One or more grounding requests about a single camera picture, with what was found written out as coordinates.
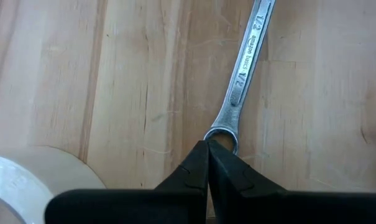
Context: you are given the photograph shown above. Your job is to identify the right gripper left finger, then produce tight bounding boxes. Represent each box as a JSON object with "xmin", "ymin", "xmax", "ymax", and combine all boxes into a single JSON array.
[{"xmin": 44, "ymin": 139, "xmax": 210, "ymax": 224}]

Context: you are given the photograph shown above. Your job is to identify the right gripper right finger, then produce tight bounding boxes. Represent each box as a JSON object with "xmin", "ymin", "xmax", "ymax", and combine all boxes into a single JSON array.
[{"xmin": 208, "ymin": 139, "xmax": 376, "ymax": 224}]

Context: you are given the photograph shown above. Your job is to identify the white masking tape roll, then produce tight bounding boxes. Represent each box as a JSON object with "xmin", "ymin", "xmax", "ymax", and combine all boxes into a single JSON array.
[{"xmin": 0, "ymin": 145, "xmax": 108, "ymax": 224}]

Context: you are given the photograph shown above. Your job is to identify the silver combination wrench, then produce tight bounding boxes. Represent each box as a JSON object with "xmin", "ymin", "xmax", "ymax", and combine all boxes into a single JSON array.
[{"xmin": 203, "ymin": 0, "xmax": 277, "ymax": 156}]

